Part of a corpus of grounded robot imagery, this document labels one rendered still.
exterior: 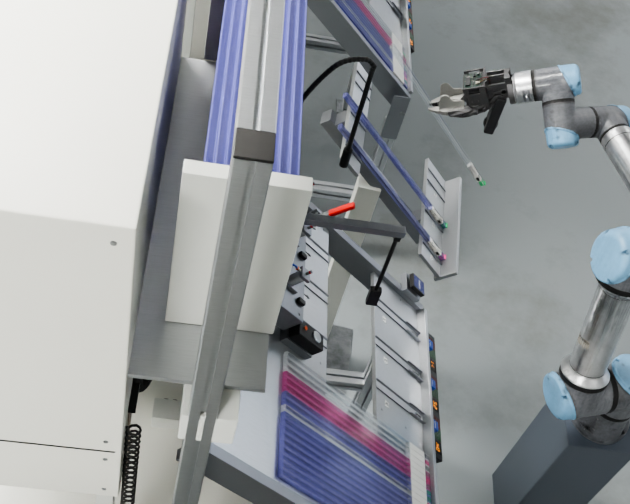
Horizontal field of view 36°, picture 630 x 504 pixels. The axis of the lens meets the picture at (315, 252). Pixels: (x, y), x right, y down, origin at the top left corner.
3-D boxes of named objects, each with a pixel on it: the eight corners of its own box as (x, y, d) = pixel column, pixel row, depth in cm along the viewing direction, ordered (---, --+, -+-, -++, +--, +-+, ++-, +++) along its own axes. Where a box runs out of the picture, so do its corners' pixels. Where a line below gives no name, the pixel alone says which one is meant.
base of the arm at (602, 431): (621, 396, 252) (637, 377, 244) (630, 448, 242) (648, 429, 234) (566, 388, 250) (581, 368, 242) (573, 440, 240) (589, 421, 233)
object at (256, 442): (311, 238, 214) (329, 230, 212) (302, 519, 173) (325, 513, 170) (214, 152, 194) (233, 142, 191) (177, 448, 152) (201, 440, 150)
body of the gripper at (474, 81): (460, 70, 232) (510, 62, 229) (467, 97, 238) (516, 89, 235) (459, 91, 227) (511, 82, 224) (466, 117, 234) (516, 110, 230)
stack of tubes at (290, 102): (283, 80, 177) (309, -43, 156) (268, 307, 145) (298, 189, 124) (215, 70, 175) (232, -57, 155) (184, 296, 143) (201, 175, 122)
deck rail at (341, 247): (401, 313, 239) (423, 304, 236) (401, 319, 238) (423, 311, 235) (214, 146, 195) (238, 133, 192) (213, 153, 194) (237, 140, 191)
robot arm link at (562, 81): (581, 95, 221) (577, 58, 221) (533, 102, 224) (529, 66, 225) (583, 100, 229) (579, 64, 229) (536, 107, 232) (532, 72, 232)
